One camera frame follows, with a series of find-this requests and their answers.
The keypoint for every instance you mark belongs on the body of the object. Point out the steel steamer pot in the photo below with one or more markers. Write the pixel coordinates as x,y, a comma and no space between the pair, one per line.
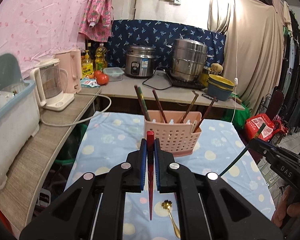
188,60

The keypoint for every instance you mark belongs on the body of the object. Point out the grey wooden counter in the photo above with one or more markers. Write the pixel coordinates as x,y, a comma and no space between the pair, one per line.
52,140

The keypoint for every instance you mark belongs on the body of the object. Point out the pink dotted wall sheet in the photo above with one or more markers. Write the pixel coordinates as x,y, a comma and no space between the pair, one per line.
40,17

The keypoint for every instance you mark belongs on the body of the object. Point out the dark metal chair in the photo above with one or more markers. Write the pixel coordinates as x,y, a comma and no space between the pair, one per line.
277,100

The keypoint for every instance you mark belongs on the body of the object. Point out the black induction cooker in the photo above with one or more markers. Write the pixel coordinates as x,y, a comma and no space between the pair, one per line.
185,85

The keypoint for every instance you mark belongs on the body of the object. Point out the pink electric kettle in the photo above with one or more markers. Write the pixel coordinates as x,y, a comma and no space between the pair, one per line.
70,72

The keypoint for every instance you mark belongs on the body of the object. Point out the light blue printed tablecloth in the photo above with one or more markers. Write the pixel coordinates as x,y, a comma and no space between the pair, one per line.
110,140

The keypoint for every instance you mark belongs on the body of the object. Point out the yellow label bottle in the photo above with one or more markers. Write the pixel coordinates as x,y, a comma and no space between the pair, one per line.
87,67

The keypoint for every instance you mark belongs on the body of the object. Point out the green plastic basin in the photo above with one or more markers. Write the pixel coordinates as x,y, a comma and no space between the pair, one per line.
65,156

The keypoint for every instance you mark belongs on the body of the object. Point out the clear food container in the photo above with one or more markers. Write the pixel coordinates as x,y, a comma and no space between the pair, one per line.
113,74

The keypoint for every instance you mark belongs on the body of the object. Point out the person's right hand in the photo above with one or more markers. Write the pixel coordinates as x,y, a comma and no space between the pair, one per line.
286,212

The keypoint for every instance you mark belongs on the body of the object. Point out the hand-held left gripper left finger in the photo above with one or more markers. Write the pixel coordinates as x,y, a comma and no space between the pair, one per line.
143,165

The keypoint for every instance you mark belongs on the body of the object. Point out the chopsticks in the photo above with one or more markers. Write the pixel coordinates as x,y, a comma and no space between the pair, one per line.
206,113

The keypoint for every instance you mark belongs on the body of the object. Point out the red chopstick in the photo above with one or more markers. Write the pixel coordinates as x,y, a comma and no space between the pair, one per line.
150,200

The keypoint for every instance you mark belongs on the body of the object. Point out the green chopstick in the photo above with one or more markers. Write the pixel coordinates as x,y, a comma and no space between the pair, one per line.
260,130
144,102

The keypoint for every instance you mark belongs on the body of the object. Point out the gold flower spoon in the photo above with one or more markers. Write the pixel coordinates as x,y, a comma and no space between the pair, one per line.
167,203

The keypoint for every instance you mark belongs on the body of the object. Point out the pink floral garment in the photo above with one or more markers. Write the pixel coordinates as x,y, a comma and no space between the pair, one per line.
97,10

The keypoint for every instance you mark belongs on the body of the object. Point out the row of hanging clothes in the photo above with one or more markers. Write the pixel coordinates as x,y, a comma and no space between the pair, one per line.
297,80

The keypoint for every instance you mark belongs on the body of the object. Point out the white ceramic bowl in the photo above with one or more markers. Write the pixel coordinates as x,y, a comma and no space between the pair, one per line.
5,98

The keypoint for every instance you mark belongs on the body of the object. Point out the beige scrub brush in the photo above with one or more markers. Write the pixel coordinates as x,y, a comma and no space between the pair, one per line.
216,68

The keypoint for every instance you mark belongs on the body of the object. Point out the yellow bowl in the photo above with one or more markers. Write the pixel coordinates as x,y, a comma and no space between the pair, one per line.
221,81

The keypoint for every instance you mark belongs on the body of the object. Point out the dark sauce bottle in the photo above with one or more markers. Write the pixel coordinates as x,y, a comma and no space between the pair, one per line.
89,47

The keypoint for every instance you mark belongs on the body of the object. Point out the clear cooking oil bottle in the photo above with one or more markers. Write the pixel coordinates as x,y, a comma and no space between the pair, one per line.
101,60

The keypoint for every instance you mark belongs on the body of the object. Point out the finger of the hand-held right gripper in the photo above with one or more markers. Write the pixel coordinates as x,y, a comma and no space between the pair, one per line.
267,152

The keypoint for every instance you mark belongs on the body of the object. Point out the blue snack packet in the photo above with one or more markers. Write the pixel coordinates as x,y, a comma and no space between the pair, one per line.
88,83

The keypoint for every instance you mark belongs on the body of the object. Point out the beige curtain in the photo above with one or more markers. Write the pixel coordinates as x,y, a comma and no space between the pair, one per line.
255,55

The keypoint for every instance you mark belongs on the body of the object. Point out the pink perforated utensil holder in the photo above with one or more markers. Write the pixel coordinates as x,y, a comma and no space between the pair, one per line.
175,137

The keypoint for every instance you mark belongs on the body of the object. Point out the red tomato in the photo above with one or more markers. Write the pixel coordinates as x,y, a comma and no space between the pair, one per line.
97,73
103,79

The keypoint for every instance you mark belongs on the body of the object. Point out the white dish drainer bin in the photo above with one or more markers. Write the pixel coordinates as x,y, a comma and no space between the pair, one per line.
12,140

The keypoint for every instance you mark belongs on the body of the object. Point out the brown chopstick with gold band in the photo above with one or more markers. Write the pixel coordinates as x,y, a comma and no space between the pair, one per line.
189,106

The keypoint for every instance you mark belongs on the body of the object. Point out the blue floral cloth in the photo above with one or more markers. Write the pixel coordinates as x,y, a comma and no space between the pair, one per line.
160,32

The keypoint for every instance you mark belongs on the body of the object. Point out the red plastic bag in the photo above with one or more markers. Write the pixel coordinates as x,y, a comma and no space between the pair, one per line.
258,127

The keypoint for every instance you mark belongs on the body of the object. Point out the green plastic bag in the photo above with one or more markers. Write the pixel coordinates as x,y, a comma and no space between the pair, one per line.
236,116

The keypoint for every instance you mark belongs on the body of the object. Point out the white electric kettle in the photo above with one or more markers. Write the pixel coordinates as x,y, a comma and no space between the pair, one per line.
51,85

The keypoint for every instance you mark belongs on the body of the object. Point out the steel rice cooker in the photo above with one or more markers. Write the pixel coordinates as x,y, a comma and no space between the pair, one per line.
140,65

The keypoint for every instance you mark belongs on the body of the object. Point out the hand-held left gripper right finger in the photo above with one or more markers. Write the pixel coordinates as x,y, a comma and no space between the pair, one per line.
157,165

